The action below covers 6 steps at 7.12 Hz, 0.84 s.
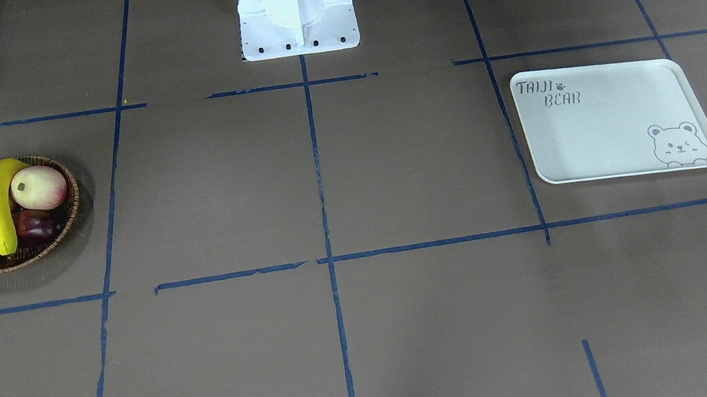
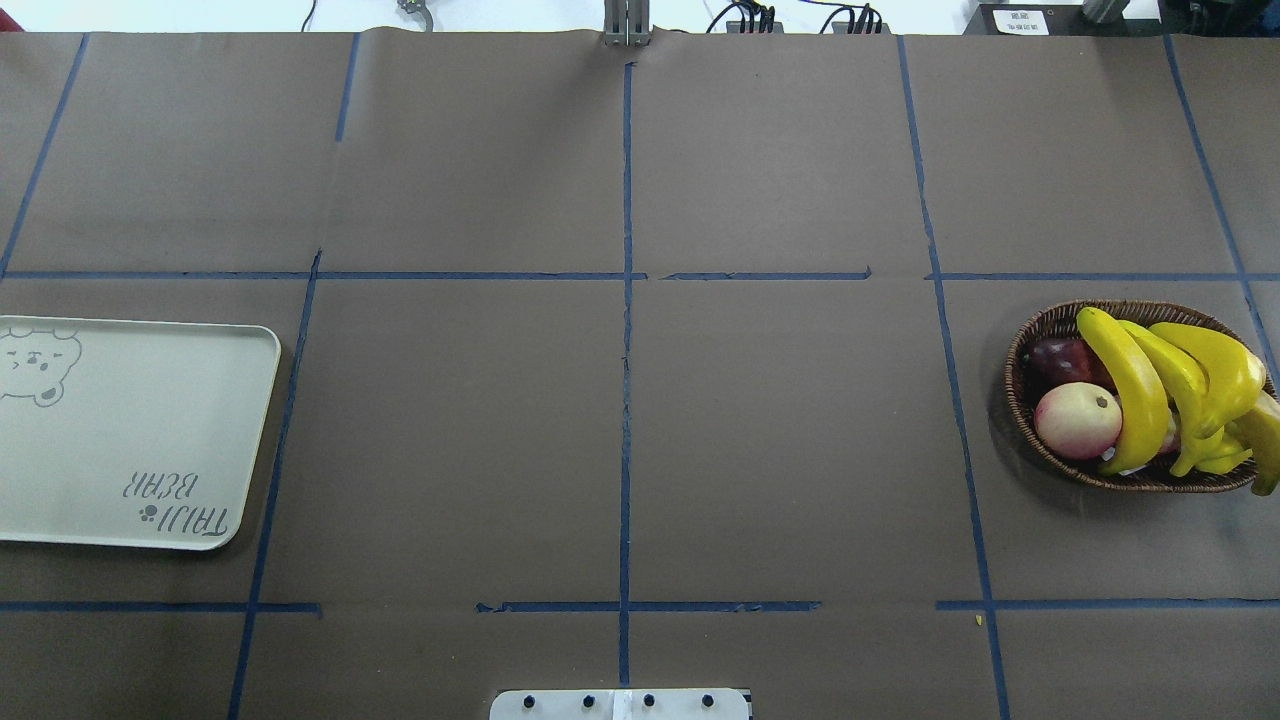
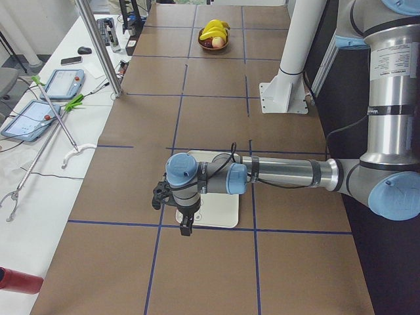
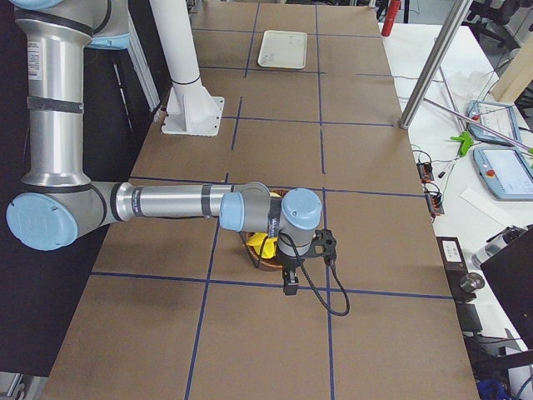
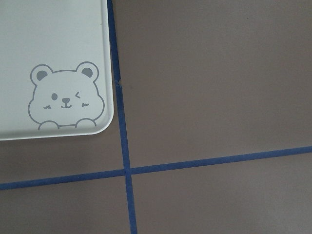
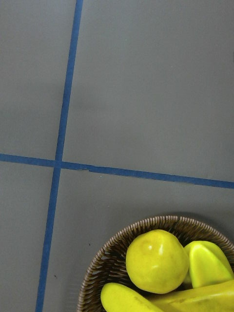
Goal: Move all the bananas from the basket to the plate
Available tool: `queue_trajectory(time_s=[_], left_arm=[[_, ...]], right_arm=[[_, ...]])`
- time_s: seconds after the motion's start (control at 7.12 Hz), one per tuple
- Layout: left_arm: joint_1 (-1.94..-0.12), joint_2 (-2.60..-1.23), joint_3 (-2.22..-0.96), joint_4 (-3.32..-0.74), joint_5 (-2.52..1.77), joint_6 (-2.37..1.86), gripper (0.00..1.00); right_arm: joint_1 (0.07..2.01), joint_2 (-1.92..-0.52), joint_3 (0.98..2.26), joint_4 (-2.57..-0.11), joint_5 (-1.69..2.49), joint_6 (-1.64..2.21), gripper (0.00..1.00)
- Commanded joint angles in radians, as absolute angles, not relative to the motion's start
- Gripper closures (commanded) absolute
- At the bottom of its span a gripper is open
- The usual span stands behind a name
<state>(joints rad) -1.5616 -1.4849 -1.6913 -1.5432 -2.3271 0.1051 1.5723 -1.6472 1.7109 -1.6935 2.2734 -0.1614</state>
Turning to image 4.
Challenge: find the orange circuit board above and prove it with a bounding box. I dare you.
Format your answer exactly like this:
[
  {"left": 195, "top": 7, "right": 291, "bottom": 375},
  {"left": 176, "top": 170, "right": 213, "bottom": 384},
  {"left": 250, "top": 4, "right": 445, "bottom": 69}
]
[
  {"left": 416, "top": 162, "right": 434, "bottom": 183},
  {"left": 424, "top": 191, "right": 445, "bottom": 217}
]

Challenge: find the aluminium frame post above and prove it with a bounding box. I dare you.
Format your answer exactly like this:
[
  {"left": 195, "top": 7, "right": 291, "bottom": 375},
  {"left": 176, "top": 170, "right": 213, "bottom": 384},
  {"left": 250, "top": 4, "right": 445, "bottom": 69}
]
[{"left": 399, "top": 0, "right": 472, "bottom": 129}]

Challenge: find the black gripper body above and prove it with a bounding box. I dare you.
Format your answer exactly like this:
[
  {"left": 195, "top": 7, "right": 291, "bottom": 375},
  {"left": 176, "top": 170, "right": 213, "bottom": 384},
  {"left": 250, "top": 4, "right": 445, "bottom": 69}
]
[{"left": 277, "top": 252, "right": 300, "bottom": 288}]

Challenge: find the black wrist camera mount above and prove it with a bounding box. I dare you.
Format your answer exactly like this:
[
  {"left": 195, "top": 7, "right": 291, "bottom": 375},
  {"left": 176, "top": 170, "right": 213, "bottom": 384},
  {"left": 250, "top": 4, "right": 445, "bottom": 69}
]
[{"left": 306, "top": 228, "right": 336, "bottom": 267}]

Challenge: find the brown wicker basket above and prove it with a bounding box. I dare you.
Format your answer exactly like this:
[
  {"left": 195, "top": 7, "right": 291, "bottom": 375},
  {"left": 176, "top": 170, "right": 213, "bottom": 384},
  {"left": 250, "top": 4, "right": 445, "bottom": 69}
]
[{"left": 242, "top": 187, "right": 288, "bottom": 273}]

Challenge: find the near teach pendant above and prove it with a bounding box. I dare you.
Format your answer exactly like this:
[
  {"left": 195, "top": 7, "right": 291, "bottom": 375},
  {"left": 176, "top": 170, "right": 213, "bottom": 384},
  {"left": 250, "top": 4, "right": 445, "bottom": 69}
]
[{"left": 472, "top": 147, "right": 532, "bottom": 201}]

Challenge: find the cream bear tray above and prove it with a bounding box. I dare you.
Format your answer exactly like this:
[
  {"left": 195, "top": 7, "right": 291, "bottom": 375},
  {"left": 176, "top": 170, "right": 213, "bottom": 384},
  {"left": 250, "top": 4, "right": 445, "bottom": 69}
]
[{"left": 257, "top": 30, "right": 307, "bottom": 69}]

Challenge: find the black box with label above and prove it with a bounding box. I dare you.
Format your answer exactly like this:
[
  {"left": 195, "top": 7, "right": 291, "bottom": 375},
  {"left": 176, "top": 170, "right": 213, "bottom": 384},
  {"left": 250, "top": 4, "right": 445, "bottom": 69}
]
[{"left": 439, "top": 237, "right": 465, "bottom": 271}]

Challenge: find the red fire extinguisher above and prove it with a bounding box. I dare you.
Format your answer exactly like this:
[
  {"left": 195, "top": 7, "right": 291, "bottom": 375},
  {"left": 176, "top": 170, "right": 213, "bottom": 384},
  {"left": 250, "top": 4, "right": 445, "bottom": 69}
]
[{"left": 381, "top": 0, "right": 401, "bottom": 38}]

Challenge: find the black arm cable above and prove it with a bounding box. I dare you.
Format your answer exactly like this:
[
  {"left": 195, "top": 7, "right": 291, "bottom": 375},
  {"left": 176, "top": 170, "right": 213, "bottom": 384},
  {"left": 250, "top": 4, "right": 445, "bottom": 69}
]
[{"left": 279, "top": 232, "right": 351, "bottom": 318}]

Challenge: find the green-handled reacher grabber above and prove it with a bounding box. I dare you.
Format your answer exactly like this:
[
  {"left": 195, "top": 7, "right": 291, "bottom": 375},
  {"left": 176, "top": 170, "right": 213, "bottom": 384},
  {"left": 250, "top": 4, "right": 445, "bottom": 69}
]
[{"left": 423, "top": 97, "right": 532, "bottom": 156}]

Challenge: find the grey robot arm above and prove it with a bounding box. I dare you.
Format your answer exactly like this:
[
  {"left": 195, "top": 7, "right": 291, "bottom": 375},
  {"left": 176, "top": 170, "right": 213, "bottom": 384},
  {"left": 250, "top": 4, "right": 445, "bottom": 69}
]
[{"left": 6, "top": 1, "right": 322, "bottom": 295}]

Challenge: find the teach pendant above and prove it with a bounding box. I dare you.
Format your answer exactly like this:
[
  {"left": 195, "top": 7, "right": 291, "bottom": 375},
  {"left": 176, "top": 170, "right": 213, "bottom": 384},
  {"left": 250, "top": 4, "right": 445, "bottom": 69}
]
[
  {"left": 466, "top": 100, "right": 521, "bottom": 145},
  {"left": 472, "top": 147, "right": 532, "bottom": 201}
]

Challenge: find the white mounting pillar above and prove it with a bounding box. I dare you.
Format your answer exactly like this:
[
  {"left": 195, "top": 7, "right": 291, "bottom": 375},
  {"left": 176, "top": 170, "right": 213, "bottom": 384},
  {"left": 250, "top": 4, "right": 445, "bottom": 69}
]
[{"left": 150, "top": 0, "right": 225, "bottom": 137}]

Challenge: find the far teach pendant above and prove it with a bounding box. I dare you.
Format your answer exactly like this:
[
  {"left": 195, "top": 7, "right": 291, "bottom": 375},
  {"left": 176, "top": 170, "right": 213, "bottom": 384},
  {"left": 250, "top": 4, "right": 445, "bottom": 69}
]
[{"left": 466, "top": 100, "right": 521, "bottom": 145}]

